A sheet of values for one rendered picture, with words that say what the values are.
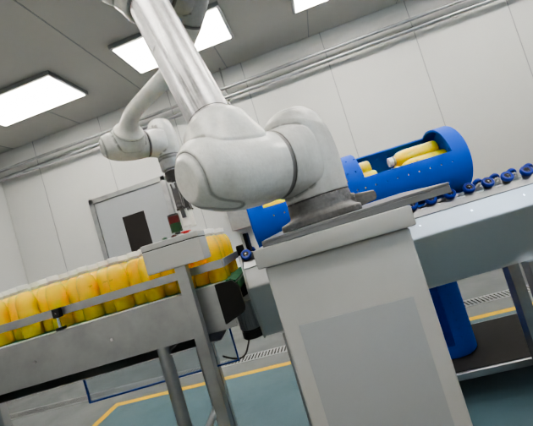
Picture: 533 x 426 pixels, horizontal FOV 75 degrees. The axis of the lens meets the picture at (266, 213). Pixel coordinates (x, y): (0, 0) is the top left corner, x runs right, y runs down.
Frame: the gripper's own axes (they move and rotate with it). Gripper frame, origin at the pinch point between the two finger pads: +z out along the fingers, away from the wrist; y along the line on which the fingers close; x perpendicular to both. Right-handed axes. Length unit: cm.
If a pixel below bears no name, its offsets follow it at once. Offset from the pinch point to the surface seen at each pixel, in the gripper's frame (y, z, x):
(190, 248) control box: -20.7, 11.9, -3.6
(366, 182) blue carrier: 0, 8, -70
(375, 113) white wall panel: 328, -95, -191
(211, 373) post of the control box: -17, 53, 3
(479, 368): 34, 103, -99
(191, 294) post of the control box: -17.5, 26.6, 1.6
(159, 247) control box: -20.8, 8.2, 6.3
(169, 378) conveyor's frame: -9, 54, 21
